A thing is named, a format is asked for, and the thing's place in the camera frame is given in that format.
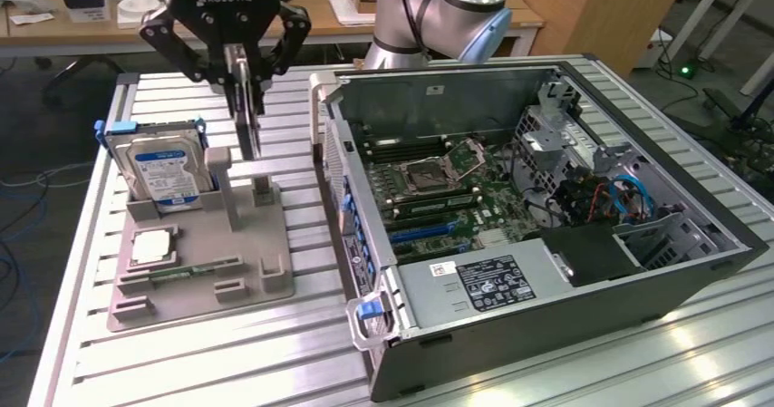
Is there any grey drive bracket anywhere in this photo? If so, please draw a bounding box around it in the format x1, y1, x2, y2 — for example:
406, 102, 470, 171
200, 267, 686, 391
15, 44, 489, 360
613, 210, 725, 273

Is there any grey parts rack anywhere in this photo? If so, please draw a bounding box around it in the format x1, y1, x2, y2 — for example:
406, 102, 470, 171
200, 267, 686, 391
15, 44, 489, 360
107, 147, 298, 334

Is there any wooden cabinet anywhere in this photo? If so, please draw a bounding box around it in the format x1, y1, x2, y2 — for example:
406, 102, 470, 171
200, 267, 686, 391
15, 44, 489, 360
501, 0, 694, 76

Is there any blue wire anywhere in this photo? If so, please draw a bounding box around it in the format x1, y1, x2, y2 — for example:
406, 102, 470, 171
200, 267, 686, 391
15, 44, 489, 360
610, 175, 655, 220

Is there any grey power supply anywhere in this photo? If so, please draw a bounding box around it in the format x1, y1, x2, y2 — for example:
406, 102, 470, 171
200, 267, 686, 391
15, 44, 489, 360
393, 237, 574, 329

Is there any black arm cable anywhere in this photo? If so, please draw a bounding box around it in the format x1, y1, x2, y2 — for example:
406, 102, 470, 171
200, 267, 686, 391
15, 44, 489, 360
393, 0, 434, 62

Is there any black optical drive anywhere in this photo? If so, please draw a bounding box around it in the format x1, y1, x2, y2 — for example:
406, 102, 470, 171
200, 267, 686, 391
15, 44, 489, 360
541, 225, 647, 289

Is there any black open PC case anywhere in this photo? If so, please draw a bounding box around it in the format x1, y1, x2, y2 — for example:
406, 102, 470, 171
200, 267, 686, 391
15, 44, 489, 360
308, 60, 770, 403

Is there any white dish on box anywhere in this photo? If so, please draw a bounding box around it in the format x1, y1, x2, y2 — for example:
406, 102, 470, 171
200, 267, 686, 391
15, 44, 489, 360
116, 0, 164, 30

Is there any blue expansion slot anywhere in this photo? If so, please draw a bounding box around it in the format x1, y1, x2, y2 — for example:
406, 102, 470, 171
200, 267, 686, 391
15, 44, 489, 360
386, 224, 461, 246

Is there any low-profile graphics card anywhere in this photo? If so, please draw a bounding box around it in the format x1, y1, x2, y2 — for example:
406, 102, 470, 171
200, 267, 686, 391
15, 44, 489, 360
223, 44, 264, 161

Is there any green RAM stick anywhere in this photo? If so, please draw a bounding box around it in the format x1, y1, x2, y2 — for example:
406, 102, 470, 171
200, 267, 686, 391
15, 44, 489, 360
148, 264, 243, 284

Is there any wooden desk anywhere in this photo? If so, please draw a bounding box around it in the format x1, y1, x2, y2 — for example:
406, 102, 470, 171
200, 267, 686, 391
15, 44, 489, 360
0, 0, 546, 59

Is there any silver CPU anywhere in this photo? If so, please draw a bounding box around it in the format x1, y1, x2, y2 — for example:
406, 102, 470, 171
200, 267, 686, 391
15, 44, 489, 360
131, 230, 175, 264

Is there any stack of papers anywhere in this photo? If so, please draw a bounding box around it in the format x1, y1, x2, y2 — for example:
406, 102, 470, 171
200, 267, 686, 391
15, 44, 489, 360
328, 0, 381, 28

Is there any perforated metal disk bay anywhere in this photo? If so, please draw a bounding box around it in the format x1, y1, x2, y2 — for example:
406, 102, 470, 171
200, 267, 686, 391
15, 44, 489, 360
511, 73, 613, 186

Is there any silver chipset heatsink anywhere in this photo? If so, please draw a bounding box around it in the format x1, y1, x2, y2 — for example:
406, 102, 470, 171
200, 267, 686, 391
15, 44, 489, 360
477, 230, 513, 250

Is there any white box with black top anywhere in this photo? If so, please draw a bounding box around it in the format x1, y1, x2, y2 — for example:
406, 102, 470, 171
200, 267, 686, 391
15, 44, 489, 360
62, 0, 114, 24

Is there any hard disk with blue caddy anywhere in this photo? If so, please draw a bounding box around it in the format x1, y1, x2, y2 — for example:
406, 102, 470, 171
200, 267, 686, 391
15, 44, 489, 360
95, 114, 211, 213

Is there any CPU socket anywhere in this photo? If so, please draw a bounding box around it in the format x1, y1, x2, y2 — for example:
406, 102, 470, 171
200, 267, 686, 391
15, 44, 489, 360
402, 157, 461, 198

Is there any green motherboard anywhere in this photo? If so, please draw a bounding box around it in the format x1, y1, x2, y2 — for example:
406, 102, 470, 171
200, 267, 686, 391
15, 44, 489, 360
350, 125, 546, 266

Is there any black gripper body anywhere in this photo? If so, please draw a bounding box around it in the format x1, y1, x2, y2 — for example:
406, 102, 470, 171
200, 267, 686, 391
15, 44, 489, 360
163, 0, 280, 48

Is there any black RAM slot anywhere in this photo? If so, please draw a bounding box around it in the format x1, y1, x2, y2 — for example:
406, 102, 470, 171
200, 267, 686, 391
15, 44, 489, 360
364, 147, 451, 159
362, 135, 450, 148
363, 141, 450, 153
366, 151, 453, 165

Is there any metal socket cover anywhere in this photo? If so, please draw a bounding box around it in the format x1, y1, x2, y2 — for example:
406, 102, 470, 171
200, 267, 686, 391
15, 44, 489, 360
445, 138, 489, 181

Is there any clear latch with blue tab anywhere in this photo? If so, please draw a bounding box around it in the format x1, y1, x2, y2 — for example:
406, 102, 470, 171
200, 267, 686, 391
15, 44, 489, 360
344, 288, 402, 352

